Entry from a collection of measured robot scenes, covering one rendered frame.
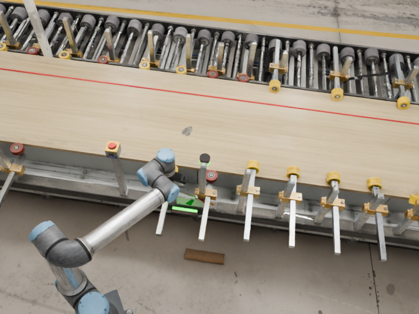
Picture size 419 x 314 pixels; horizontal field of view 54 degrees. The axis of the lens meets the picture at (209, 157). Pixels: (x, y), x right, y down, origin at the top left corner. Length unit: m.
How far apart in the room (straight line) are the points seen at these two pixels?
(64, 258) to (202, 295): 1.58
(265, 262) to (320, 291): 0.45
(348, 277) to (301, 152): 1.15
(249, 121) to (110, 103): 0.97
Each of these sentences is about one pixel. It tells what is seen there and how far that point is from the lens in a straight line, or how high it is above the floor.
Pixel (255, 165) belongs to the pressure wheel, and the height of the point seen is 0.98.
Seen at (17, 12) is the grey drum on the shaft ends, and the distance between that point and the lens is 3.99.
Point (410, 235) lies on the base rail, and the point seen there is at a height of 0.70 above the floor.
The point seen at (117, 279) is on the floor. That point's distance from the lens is 3.26.
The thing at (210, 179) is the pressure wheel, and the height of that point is 0.91.
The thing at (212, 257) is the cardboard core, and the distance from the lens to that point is 3.19.
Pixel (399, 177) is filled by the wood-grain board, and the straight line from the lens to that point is 2.86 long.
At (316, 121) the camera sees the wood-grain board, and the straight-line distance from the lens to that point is 2.93.
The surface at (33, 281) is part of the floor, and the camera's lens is 3.41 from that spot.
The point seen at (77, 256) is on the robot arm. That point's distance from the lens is 1.80.
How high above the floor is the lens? 3.05
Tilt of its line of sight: 55 degrees down
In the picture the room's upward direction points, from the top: 4 degrees clockwise
